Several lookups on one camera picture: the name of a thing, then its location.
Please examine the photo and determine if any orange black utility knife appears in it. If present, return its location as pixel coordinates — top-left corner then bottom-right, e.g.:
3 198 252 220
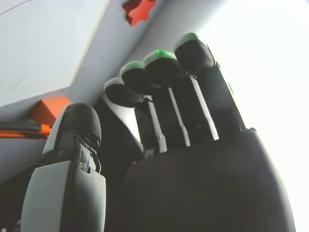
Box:
0 120 53 140

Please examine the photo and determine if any orange cube block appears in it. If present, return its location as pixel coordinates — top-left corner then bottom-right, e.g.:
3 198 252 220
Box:
32 95 72 128

